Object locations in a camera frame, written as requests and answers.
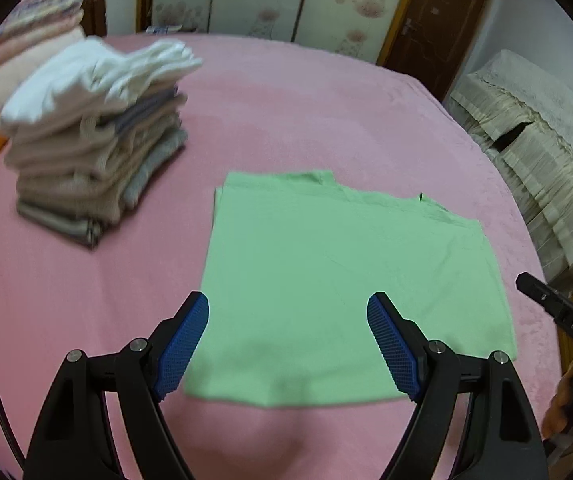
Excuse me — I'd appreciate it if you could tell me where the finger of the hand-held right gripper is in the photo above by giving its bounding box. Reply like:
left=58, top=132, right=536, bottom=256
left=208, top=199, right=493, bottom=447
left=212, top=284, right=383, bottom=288
left=515, top=272, right=573, bottom=361

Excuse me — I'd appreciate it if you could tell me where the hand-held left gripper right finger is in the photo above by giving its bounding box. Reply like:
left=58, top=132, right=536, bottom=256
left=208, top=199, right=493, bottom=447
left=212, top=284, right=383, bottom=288
left=367, top=292, right=549, bottom=480

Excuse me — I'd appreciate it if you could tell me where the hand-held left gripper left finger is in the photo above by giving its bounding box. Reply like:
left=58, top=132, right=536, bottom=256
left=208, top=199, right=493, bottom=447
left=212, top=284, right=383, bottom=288
left=24, top=291, right=210, bottom=480

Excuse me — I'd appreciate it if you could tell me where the light green t-shirt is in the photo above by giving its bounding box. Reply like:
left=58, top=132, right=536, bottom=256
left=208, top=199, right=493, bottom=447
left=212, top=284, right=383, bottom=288
left=182, top=170, right=518, bottom=408

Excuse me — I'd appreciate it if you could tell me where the stack of folded clothes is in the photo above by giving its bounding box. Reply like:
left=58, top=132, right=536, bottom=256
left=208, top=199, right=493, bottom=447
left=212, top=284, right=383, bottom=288
left=0, top=37, right=204, bottom=251

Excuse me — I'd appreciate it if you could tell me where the person's right hand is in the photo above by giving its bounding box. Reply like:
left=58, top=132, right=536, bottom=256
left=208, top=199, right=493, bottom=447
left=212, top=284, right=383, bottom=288
left=541, top=359, right=573, bottom=438

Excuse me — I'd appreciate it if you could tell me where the pink bed blanket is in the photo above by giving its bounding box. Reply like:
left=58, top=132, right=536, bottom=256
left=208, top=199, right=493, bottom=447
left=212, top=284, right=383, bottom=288
left=0, top=34, right=567, bottom=480

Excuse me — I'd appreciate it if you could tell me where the beige lace-covered sofa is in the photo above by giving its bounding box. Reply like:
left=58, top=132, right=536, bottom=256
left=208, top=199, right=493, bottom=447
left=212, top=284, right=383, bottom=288
left=443, top=49, right=573, bottom=291

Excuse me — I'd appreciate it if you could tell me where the brown wooden door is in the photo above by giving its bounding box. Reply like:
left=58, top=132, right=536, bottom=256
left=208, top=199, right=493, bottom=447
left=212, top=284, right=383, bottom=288
left=376, top=0, right=494, bottom=103

